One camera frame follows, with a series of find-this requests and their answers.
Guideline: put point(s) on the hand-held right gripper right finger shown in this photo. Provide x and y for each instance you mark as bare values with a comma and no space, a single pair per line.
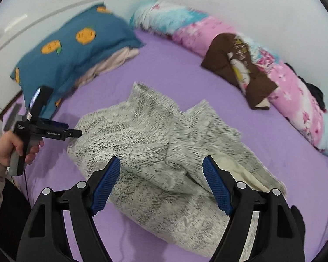
218,188

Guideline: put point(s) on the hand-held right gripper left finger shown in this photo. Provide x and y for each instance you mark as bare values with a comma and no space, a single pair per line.
106,188

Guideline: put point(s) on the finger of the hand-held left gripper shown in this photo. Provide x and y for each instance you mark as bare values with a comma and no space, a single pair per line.
73,134

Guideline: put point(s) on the grey knit jacket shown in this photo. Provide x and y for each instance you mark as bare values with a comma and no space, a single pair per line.
153,131

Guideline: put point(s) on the person's left hand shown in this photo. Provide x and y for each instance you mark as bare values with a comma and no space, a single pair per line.
2,150

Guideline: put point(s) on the blue lemon print pillow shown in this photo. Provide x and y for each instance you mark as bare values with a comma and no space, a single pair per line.
71,54

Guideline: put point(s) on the pink cloth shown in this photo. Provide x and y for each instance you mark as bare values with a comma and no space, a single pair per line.
109,62

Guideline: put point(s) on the person's black clothing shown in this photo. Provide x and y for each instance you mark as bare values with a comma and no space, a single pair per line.
11,218

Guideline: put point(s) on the rolled floral quilt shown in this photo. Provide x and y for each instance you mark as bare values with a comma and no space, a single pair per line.
289,87

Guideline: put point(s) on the brown printed cloth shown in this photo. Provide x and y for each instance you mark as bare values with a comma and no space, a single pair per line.
221,57

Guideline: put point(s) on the small black cloth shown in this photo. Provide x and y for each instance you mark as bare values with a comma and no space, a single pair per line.
315,92

